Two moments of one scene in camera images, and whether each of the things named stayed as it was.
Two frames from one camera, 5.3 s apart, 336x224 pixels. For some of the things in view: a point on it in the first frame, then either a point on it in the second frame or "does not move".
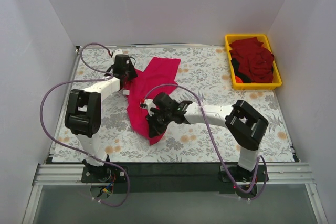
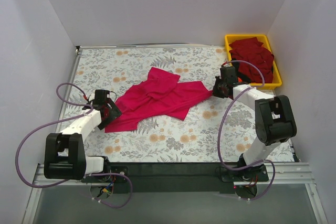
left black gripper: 130,74 -> 112,114
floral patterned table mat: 202,77 does not move
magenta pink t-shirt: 159,77 -> 161,93
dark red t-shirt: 256,61 does not move
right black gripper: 158,118 -> 218,87
